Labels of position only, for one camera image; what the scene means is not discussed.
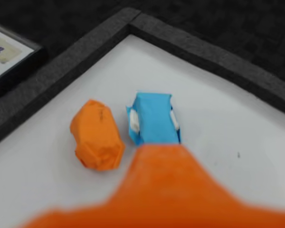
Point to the blue paper wad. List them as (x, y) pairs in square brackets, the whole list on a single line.
[(154, 118)]

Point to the orange paper wad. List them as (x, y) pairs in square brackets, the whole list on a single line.
[(97, 135)]

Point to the pale label sticker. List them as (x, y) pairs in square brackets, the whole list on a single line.
[(4, 51)]

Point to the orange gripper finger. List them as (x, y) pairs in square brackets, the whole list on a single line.
[(166, 190)]

